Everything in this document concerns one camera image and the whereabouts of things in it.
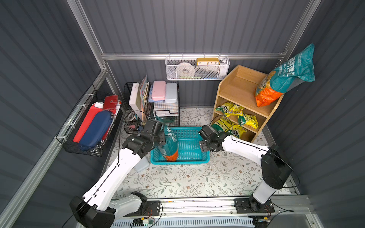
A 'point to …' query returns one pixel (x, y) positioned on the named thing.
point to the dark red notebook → (110, 102)
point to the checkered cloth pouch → (166, 109)
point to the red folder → (93, 111)
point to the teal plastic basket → (189, 151)
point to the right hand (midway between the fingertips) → (211, 145)
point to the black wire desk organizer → (146, 100)
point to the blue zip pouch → (96, 129)
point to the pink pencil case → (158, 91)
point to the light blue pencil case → (171, 92)
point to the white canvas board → (135, 99)
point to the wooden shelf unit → (236, 103)
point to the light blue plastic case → (142, 164)
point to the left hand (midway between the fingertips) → (160, 135)
